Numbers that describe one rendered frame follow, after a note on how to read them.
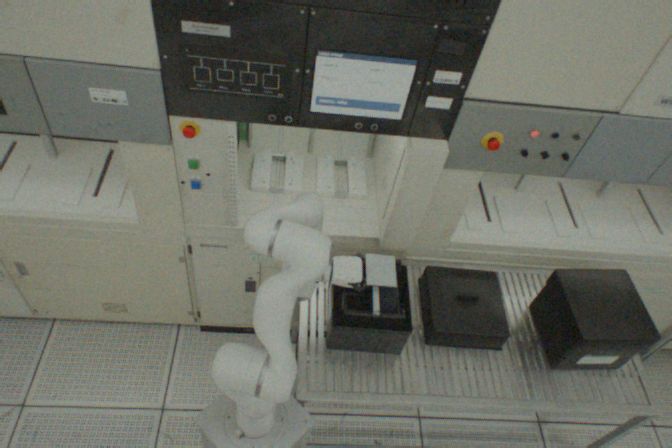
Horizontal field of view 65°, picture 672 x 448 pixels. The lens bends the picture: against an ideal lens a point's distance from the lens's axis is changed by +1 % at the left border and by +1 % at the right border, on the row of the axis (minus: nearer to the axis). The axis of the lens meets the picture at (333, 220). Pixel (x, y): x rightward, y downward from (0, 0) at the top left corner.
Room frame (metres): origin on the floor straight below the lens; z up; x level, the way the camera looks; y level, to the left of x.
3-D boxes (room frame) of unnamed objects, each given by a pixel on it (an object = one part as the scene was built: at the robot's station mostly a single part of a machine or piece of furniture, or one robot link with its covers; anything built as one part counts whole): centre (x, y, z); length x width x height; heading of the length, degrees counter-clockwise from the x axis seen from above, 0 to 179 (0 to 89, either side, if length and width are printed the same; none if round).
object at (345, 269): (1.01, -0.07, 1.06); 0.11 x 0.10 x 0.07; 98
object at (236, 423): (0.58, 0.12, 0.85); 0.19 x 0.19 x 0.18
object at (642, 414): (1.07, -0.59, 0.38); 1.30 x 0.60 x 0.76; 99
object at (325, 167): (1.60, 0.00, 0.89); 0.22 x 0.21 x 0.04; 9
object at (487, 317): (1.13, -0.55, 0.83); 0.29 x 0.29 x 0.13; 8
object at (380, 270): (1.02, -0.18, 0.93); 0.24 x 0.20 x 0.32; 8
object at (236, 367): (0.58, 0.15, 1.07); 0.19 x 0.12 x 0.24; 83
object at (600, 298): (1.13, -0.99, 0.89); 0.29 x 0.29 x 0.25; 13
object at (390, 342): (1.02, -0.18, 0.85); 0.28 x 0.28 x 0.17; 8
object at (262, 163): (1.56, 0.27, 0.89); 0.22 x 0.21 x 0.04; 9
